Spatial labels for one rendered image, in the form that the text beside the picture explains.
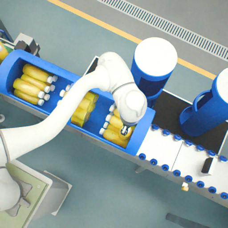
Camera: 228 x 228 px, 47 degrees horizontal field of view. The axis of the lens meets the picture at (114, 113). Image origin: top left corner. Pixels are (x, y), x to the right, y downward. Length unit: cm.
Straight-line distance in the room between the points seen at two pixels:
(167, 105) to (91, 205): 118
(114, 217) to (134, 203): 22
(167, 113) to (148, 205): 87
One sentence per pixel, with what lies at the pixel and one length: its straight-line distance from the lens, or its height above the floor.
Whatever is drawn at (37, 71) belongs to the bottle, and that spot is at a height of 113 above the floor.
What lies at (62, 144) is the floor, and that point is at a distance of 260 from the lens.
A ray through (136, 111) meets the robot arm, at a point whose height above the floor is 166.
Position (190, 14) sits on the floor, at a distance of 334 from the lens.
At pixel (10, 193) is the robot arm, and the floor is 124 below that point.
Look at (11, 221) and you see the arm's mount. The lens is 157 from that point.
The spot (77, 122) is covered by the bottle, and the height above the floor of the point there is 106.
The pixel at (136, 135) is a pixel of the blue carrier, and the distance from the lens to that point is 135.
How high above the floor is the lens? 253
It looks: 73 degrees down
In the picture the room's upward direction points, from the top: 7 degrees clockwise
